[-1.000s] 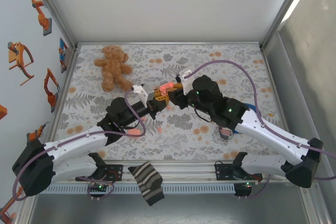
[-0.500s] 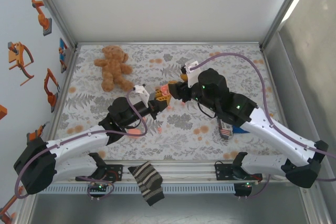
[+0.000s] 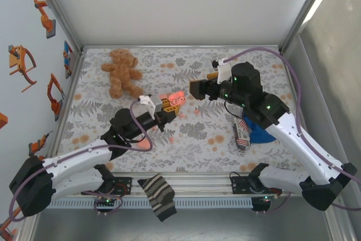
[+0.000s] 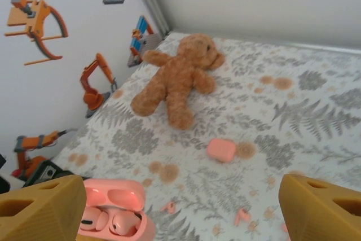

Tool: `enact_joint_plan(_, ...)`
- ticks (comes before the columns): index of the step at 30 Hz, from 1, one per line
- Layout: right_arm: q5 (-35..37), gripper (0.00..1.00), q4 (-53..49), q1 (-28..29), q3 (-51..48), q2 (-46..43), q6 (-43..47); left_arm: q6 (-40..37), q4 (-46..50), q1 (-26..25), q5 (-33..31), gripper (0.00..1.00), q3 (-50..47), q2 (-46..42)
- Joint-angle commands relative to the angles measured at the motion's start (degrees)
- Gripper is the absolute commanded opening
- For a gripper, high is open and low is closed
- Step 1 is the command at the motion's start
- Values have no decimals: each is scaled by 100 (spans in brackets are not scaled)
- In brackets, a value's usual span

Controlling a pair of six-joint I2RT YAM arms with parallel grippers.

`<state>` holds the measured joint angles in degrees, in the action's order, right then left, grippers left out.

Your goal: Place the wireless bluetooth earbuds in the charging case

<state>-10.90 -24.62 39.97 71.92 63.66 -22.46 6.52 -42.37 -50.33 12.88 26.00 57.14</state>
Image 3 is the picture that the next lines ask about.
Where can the pink earbud charging case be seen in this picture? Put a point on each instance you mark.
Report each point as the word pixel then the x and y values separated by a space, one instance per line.
pixel 177 99

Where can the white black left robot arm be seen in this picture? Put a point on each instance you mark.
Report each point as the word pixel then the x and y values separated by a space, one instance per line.
pixel 79 159

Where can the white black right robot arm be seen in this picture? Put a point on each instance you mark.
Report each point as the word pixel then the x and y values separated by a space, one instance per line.
pixel 293 153

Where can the floral tablecloth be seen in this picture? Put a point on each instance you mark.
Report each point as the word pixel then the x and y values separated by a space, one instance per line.
pixel 169 57

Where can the brown teddy bear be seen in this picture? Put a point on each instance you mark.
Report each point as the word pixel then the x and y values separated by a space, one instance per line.
pixel 121 69

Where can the blue cloth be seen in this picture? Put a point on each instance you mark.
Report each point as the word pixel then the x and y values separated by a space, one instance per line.
pixel 259 136

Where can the american flag packet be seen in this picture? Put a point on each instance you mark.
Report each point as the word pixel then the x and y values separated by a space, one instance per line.
pixel 242 139

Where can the black beige striped sock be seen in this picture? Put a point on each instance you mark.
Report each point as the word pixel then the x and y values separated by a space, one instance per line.
pixel 158 196

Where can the blue orange machine sticker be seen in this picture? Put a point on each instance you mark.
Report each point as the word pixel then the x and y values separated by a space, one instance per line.
pixel 67 57

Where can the orange block sticker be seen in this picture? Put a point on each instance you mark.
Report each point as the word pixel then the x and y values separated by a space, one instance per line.
pixel 2 119

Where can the orange gripper claw sticker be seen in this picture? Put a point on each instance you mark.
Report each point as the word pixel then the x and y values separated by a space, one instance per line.
pixel 19 60

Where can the thin aluminium rail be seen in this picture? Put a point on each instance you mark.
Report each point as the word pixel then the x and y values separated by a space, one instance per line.
pixel 180 46

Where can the aluminium side rail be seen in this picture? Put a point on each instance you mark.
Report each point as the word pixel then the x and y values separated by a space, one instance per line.
pixel 292 83
pixel 78 66

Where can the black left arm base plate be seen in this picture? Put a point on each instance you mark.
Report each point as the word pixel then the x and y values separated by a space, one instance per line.
pixel 127 186

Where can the wide aluminium rail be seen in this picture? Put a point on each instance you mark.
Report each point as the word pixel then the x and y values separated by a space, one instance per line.
pixel 197 184

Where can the aluminium frame post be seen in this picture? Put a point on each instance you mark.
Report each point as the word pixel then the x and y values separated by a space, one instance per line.
pixel 306 12
pixel 60 12

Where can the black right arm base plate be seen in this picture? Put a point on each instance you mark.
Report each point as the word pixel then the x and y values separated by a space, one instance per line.
pixel 238 186

